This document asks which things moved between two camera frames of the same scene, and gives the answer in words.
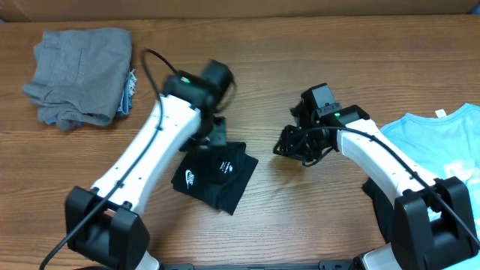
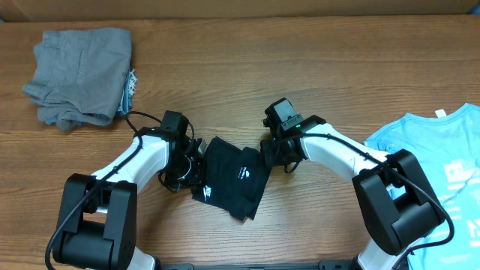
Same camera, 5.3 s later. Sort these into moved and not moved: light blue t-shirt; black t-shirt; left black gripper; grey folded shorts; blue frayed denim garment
Moved: left black gripper; black t-shirt
Not moved: light blue t-shirt; grey folded shorts; blue frayed denim garment
